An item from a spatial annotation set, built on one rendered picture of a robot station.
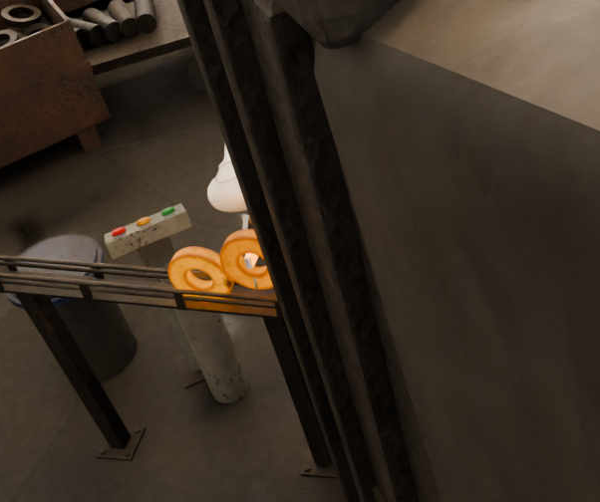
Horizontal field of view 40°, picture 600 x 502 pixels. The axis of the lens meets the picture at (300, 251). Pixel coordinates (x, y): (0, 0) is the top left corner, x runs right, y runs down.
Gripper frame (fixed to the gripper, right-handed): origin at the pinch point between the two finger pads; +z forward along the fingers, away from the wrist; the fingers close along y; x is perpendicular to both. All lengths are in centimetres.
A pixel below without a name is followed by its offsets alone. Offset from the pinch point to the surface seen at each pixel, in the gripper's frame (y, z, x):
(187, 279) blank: 17.7, 0.9, -6.9
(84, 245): 80, -45, -34
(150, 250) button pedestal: 47, -31, -24
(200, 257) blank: 11.9, 1.7, 0.4
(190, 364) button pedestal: 49, -32, -72
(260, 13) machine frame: -45, 74, 85
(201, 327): 33, -20, -43
